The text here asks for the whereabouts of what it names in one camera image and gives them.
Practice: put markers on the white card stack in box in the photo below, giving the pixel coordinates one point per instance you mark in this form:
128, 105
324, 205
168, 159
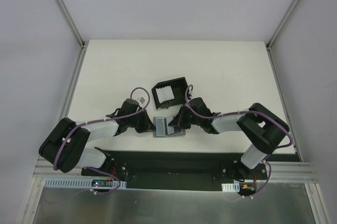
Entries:
164, 94

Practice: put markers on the black plastic card box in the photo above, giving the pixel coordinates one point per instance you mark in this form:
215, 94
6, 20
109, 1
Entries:
179, 86

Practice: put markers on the right aluminium frame post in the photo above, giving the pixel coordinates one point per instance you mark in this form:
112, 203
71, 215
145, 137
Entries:
284, 20

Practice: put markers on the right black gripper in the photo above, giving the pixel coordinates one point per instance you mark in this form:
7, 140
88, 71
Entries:
181, 118

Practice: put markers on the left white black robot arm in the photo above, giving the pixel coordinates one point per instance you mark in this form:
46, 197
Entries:
65, 147

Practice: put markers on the right white cable duct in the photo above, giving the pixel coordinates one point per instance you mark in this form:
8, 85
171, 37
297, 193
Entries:
231, 187

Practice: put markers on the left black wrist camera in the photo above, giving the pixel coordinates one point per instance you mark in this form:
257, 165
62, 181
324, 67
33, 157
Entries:
129, 108

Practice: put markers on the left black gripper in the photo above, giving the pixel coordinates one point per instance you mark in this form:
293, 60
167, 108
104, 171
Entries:
142, 124

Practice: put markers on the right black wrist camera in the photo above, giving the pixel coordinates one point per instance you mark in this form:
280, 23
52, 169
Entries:
199, 106

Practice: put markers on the aluminium frame post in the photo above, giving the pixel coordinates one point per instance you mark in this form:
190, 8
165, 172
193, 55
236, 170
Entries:
70, 22
284, 20

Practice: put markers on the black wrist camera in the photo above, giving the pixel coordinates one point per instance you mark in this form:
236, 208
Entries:
129, 108
199, 106

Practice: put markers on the left aluminium frame post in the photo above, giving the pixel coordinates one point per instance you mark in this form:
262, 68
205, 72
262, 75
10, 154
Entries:
70, 22

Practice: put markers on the grey leather card holder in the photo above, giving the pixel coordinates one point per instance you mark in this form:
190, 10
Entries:
163, 130

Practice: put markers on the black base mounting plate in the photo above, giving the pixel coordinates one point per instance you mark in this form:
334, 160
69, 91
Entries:
170, 170

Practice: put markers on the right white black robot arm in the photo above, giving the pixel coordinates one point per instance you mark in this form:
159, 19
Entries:
264, 129

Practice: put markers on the left white cable duct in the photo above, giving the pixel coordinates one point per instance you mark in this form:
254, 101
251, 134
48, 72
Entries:
74, 183

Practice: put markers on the white cable duct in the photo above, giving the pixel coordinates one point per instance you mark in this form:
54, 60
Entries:
74, 183
231, 187

